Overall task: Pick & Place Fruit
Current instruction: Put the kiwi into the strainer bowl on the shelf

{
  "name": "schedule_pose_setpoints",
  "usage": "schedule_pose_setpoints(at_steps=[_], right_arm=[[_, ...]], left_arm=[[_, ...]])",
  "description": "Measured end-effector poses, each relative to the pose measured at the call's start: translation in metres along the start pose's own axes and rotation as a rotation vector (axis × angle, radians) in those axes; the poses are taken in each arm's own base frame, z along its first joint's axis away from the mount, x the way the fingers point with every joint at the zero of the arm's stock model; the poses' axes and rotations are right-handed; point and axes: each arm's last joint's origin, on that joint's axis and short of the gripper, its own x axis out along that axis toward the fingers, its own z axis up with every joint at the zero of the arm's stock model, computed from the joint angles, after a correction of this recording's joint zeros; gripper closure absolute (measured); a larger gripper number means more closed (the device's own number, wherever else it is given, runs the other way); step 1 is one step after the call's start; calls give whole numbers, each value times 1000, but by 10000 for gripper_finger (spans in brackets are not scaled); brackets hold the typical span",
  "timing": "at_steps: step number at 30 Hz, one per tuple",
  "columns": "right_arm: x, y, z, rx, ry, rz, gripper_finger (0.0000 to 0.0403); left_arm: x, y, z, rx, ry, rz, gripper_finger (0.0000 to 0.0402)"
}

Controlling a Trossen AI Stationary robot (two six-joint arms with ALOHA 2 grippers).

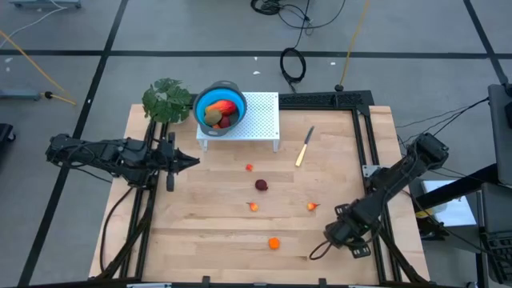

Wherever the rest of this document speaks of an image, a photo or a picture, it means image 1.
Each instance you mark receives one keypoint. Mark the blue collapsible bowl grey rim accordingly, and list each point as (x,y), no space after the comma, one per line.
(240,100)

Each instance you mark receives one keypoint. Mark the dark red plum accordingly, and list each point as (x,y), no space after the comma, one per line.
(261,185)
(225,122)

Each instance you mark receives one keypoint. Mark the black table clip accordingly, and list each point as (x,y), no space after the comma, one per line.
(322,282)
(206,281)

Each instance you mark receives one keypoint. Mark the green potted plant white pot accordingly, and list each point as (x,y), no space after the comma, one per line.
(166,102)

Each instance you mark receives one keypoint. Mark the grey metal stand base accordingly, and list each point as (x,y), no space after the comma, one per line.
(44,4)
(20,95)

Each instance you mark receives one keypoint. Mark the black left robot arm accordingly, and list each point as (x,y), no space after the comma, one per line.
(100,154)

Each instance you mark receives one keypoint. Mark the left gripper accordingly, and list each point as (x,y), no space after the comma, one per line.
(160,158)

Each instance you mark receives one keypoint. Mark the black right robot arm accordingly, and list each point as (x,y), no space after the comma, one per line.
(404,172)

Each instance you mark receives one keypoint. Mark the grey depth camera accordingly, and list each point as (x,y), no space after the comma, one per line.
(260,285)

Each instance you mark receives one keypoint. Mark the red orange mango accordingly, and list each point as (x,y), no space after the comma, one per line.
(223,106)

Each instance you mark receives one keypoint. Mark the black keyboard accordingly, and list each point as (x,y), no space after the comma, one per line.
(500,256)

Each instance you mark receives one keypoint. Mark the small stemless peach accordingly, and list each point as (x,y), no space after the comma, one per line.
(249,167)

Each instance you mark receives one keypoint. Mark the white paper sheet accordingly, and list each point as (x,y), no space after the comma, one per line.
(452,208)

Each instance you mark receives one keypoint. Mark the white perforated metal shelf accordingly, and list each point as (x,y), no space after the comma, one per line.
(262,116)

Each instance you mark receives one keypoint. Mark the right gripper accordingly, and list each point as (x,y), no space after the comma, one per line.
(352,226)

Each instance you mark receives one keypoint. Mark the brown kiwi fruit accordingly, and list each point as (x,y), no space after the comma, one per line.
(213,117)

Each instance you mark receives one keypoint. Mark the black chair base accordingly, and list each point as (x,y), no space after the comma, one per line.
(5,134)

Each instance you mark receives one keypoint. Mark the orange tangerine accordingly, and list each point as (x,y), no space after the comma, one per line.
(274,243)

